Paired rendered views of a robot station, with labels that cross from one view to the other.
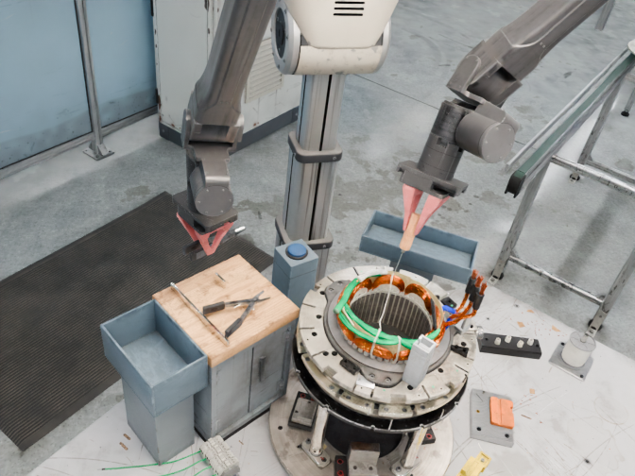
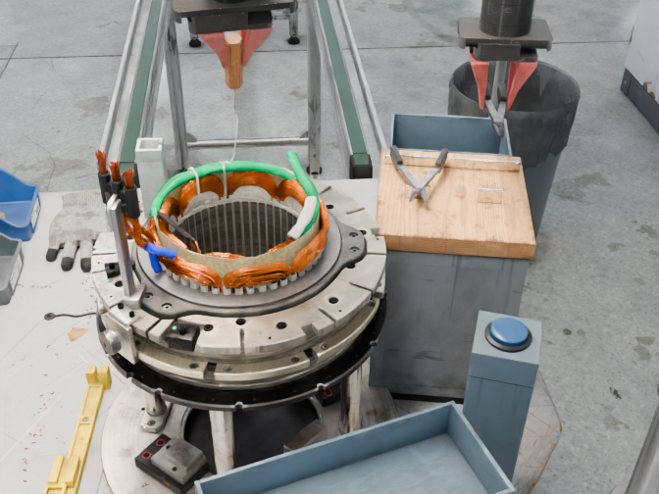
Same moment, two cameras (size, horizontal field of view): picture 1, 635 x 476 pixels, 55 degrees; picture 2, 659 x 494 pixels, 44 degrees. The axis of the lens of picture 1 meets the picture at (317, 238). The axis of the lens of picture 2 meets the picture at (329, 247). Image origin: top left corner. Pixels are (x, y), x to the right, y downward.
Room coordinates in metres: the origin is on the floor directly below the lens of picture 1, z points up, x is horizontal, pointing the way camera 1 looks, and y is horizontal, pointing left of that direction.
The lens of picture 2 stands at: (1.40, -0.51, 1.64)
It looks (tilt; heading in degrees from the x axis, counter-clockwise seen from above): 37 degrees down; 143
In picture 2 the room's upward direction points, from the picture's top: 1 degrees clockwise
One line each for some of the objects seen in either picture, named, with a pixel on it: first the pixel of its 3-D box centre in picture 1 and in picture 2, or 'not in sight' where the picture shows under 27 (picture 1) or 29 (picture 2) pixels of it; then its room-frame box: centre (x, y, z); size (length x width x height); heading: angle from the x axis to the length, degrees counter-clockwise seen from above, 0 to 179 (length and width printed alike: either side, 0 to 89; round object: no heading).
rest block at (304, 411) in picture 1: (304, 410); not in sight; (0.75, -0.03, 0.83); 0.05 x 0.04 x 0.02; 172
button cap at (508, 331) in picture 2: (297, 249); (509, 330); (1.00, 0.04, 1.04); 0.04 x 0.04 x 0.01
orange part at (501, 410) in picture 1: (502, 413); not in sight; (0.84, -0.46, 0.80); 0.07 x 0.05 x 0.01; 174
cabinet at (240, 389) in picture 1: (225, 355); (440, 285); (0.79, 0.15, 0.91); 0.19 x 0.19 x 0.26; 48
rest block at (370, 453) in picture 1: (363, 460); not in sight; (0.64, -0.15, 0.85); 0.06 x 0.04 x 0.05; 96
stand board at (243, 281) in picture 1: (226, 306); (451, 200); (0.79, 0.15, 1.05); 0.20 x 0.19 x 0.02; 138
